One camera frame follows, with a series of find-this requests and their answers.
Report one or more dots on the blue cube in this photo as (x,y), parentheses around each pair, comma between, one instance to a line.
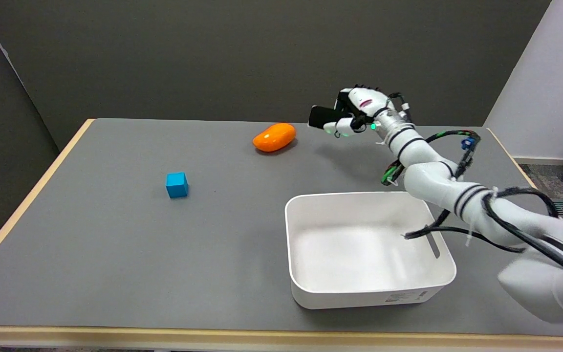
(177,185)

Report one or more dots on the black and white blackboard eraser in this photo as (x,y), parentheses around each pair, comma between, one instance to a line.
(323,117)

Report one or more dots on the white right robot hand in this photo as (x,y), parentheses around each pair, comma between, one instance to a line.
(359,110)

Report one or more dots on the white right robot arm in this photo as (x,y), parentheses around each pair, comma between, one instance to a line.
(457,190)

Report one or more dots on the white plastic bin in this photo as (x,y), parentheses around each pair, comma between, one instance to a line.
(367,249)

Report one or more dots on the orange mango toy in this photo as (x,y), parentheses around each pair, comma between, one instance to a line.
(274,137)

